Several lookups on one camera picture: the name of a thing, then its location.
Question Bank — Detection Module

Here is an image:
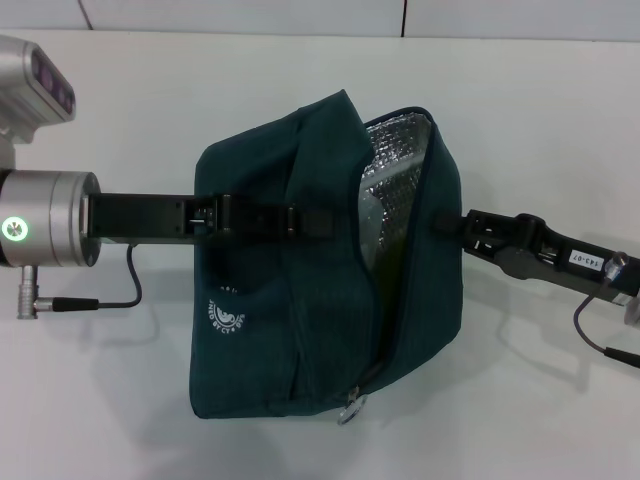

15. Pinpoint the grey right gripper cable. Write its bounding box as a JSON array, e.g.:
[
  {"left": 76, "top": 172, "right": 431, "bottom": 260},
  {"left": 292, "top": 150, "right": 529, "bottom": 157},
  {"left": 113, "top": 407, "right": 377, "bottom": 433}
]
[{"left": 572, "top": 252, "right": 640, "bottom": 360}]

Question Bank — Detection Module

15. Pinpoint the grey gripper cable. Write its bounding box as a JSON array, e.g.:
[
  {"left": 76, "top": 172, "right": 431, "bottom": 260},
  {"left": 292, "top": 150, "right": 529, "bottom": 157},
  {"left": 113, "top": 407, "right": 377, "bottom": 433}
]
[
  {"left": 17, "top": 243, "right": 145, "bottom": 321},
  {"left": 572, "top": 252, "right": 640, "bottom": 360}
]

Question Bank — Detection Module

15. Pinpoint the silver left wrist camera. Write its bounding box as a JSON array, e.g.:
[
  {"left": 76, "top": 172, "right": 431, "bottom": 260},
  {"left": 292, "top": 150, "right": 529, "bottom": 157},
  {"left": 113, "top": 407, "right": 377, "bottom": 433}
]
[{"left": 0, "top": 33, "right": 77, "bottom": 147}]

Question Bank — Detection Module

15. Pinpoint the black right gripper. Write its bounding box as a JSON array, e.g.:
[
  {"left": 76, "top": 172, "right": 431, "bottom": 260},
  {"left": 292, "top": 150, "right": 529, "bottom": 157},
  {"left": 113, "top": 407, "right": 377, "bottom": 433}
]
[{"left": 432, "top": 208, "right": 640, "bottom": 304}]

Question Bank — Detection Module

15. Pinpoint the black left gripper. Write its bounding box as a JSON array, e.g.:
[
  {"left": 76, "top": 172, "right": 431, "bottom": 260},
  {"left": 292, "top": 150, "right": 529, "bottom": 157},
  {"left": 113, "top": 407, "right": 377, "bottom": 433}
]
[{"left": 87, "top": 192, "right": 336, "bottom": 247}]

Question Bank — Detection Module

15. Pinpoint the dark teal insulated lunch bag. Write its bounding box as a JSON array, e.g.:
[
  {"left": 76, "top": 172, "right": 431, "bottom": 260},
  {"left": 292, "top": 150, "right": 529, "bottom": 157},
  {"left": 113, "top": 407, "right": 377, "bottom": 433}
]
[{"left": 188, "top": 88, "right": 469, "bottom": 427}]

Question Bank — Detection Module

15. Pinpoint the grey left gripper cable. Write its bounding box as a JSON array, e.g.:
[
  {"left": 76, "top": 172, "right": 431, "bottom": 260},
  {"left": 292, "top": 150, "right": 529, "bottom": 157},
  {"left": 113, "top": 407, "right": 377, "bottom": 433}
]
[{"left": 17, "top": 243, "right": 145, "bottom": 321}]

